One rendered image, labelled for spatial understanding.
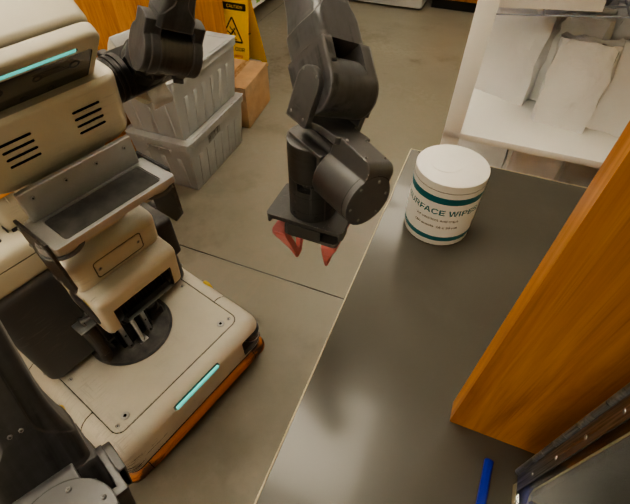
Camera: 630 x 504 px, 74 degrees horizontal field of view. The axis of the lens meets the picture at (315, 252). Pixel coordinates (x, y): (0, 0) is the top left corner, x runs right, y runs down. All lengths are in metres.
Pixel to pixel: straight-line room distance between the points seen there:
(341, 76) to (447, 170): 0.40
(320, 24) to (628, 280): 0.34
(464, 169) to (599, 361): 0.43
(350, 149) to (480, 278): 0.48
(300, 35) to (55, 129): 0.50
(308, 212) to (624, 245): 0.31
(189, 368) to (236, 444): 0.34
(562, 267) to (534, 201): 0.65
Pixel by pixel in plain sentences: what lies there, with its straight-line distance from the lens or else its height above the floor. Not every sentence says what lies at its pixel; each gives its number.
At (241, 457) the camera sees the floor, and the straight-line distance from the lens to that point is 1.62.
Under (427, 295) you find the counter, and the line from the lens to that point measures 0.77.
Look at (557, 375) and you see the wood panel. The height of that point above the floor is 1.14.
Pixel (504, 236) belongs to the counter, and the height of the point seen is 0.94.
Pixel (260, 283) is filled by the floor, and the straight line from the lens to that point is 1.96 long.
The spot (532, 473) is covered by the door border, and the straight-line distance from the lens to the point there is 0.56.
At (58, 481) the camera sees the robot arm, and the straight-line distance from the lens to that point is 0.34.
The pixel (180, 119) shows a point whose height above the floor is 0.45.
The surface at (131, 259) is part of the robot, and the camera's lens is 1.06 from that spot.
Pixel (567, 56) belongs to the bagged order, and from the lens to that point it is 1.29.
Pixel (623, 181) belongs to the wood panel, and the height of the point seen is 1.37.
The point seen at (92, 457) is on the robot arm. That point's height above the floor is 1.19.
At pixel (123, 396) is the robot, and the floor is 0.28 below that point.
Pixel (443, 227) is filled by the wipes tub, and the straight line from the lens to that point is 0.81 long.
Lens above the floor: 1.54
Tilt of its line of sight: 48 degrees down
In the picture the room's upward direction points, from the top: straight up
